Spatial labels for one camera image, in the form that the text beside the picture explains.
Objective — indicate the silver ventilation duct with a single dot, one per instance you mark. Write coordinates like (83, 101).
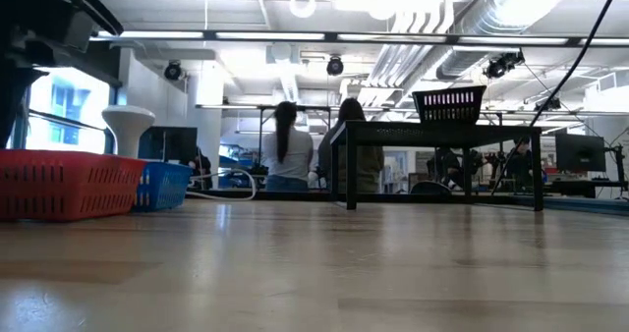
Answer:
(491, 17)

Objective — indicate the blue plastic basket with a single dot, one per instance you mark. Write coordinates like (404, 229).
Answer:
(164, 187)

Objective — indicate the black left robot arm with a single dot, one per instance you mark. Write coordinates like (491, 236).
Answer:
(39, 22)

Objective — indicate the bright window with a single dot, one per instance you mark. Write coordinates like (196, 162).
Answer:
(64, 111)

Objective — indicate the black mesh shelf riser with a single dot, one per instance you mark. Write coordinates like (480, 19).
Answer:
(417, 133)

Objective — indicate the long ceiling light bar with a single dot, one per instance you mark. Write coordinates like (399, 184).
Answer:
(344, 36)

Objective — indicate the person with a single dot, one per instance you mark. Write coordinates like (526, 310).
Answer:
(290, 155)
(368, 165)
(201, 167)
(452, 165)
(518, 162)

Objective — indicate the red plastic basket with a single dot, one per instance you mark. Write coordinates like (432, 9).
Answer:
(74, 189)

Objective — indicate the white mushroom lamp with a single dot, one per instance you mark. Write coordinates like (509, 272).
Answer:
(128, 126)

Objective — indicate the black plastic bin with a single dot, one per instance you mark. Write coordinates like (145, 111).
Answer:
(449, 106)

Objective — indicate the black ceiling spotlight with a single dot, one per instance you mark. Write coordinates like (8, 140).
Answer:
(335, 66)
(173, 71)

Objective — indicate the black metal frame stand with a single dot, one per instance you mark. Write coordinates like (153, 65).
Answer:
(314, 108)

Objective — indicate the dark blue flat board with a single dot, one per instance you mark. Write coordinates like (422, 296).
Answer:
(585, 205)

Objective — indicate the black chair back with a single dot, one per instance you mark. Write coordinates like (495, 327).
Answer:
(430, 187)

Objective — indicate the black ceiling light cluster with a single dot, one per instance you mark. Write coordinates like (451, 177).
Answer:
(501, 64)

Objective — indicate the black computer monitor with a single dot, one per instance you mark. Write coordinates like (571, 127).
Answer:
(580, 152)
(172, 143)

